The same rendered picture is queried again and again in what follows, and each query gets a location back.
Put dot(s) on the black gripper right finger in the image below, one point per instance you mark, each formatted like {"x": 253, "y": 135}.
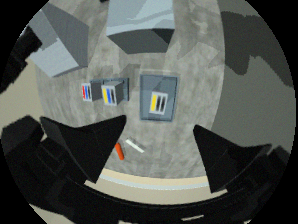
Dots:
{"x": 223, "y": 160}

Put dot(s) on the orange-handled screwdriver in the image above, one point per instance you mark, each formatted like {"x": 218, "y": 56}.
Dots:
{"x": 119, "y": 151}

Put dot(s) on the grey flat panel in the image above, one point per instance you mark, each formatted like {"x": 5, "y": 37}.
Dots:
{"x": 257, "y": 104}

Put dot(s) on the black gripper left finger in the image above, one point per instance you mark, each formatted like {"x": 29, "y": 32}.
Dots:
{"x": 89, "y": 146}

